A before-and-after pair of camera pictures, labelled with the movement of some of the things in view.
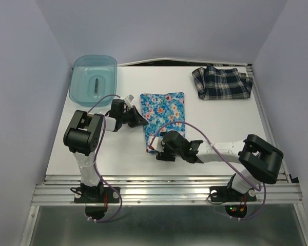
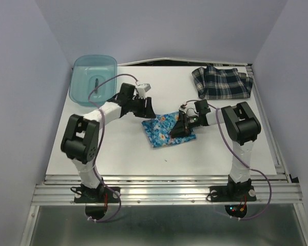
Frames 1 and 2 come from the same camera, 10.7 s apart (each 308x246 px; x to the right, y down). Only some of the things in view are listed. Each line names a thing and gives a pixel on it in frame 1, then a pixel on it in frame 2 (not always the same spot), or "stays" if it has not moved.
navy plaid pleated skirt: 213,83 stays
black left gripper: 137,119 to 150,113
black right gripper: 165,155 to 180,129
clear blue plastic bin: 93,77 stays
